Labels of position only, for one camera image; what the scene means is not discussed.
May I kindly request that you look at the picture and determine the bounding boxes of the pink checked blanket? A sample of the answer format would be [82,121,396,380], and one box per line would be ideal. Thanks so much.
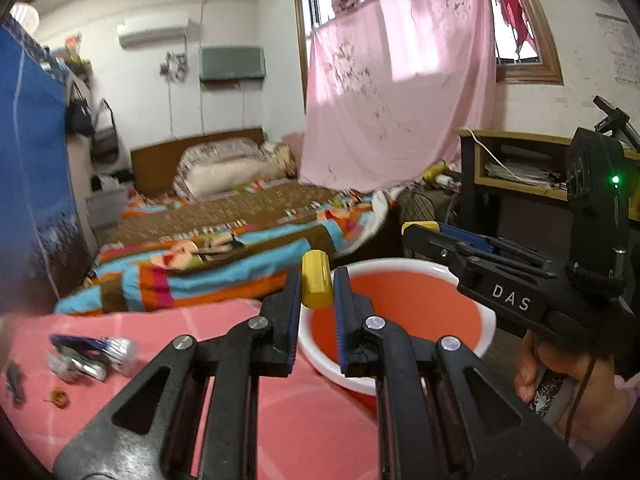
[0,297,381,480]

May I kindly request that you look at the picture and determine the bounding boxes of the black floor fan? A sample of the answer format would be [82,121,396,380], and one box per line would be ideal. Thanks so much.
[397,187,453,241]

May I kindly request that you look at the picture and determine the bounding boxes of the black handbag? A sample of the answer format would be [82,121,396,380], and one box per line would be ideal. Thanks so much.
[67,82,96,137]

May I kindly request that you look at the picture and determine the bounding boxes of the pink hanging sheet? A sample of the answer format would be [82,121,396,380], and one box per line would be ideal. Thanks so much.
[298,0,498,193]

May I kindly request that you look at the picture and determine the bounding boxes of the white bowl red inside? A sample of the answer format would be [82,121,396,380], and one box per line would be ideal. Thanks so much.
[298,257,497,411]

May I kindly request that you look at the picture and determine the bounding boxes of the barred window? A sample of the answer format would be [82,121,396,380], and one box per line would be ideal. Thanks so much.
[292,0,563,86]

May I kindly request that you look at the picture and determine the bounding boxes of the person's right forearm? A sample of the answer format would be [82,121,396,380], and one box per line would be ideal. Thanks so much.
[575,375,632,466]

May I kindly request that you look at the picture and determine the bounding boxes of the dark green wrapper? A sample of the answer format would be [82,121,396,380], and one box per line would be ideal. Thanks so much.
[5,362,26,403]

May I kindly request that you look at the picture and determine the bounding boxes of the white air conditioner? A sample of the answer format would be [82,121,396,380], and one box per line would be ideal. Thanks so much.
[117,16,191,50]

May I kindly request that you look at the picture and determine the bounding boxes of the red curtain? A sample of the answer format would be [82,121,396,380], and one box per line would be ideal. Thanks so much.
[487,0,542,58]

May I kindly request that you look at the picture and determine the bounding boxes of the person's right hand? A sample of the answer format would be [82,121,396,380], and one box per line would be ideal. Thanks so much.
[515,332,623,456]

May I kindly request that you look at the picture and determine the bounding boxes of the white cable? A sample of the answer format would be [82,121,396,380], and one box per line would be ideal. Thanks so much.
[467,130,521,181]

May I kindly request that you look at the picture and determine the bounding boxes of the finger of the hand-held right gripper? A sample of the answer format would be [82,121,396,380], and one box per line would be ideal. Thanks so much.
[402,224,473,286]
[440,223,548,268]

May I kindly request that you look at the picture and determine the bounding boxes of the wall hooks with items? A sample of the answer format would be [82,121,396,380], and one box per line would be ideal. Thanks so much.
[160,52,190,81]

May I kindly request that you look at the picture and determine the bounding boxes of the colourful printed bedspread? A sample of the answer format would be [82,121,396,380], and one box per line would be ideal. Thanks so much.
[55,180,401,316]

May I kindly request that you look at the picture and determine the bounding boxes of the black items on cabinet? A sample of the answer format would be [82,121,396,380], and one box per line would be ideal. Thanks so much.
[90,170,136,192]

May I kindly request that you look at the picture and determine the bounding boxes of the blue silver foil packet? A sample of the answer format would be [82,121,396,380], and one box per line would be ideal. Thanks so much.
[50,334,138,376]

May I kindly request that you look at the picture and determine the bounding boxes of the white wall paper sheet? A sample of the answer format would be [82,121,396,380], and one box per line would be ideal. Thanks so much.
[595,12,640,86]

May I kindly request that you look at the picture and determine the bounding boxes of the pillows on bed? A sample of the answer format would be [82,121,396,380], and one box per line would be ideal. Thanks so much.
[177,138,263,196]

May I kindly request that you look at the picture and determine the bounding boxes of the blue dotted wardrobe cover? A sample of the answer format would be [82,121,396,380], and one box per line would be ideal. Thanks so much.
[0,25,93,306]

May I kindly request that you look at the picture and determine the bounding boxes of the wooden desk with black frame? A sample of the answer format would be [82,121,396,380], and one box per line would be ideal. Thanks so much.
[452,129,640,281]

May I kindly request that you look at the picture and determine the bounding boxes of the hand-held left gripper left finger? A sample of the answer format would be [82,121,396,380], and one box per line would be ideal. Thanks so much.
[52,267,303,480]

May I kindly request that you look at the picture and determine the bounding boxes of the white drawer cabinet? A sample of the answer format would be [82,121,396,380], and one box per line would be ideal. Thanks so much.
[85,187,133,231]

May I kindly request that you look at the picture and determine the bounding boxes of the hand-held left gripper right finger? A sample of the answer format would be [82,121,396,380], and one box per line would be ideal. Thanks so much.
[332,266,581,480]

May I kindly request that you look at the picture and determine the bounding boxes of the white lampshade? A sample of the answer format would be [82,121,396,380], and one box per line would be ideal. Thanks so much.
[10,2,40,33]

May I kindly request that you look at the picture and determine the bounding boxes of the clutter on wardrobe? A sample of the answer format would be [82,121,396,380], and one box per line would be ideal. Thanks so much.
[47,35,93,78]

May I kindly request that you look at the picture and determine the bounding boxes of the green covered wall unit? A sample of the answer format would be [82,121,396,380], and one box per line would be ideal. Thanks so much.
[199,46,267,82]

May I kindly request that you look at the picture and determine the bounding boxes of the stack of papers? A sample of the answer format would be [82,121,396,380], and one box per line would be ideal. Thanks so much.
[482,160,561,188]

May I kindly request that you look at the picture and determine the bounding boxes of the crumpled silver wrapper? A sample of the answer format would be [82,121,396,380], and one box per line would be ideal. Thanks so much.
[47,352,108,383]

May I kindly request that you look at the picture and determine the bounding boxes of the wooden bed headboard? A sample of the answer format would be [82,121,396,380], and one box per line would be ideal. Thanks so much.
[131,127,265,196]

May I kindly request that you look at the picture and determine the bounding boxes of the grey tote bag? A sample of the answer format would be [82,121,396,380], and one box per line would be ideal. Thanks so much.
[91,99,121,163]

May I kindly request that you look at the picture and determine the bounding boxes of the cream cloth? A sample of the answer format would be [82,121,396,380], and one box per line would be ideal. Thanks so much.
[260,140,298,178]

